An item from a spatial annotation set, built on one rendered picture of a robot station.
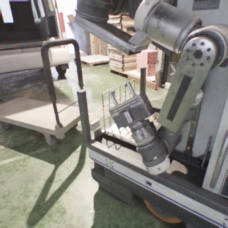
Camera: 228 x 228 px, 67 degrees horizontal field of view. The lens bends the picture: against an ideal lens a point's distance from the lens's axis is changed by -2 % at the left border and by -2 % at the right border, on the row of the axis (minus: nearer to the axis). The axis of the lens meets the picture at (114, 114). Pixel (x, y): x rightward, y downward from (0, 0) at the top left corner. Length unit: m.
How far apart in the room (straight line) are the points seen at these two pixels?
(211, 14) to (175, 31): 0.16
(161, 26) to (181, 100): 0.19
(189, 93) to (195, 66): 0.07
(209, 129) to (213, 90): 0.15
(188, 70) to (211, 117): 0.32
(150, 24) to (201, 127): 0.43
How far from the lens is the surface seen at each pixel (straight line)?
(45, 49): 1.11
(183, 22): 0.48
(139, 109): 0.55
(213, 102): 0.69
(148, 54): 2.83
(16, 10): 5.03
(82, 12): 0.65
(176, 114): 0.49
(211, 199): 0.66
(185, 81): 0.45
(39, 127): 1.37
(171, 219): 0.93
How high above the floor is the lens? 0.81
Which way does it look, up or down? 26 degrees down
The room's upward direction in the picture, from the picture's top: 2 degrees counter-clockwise
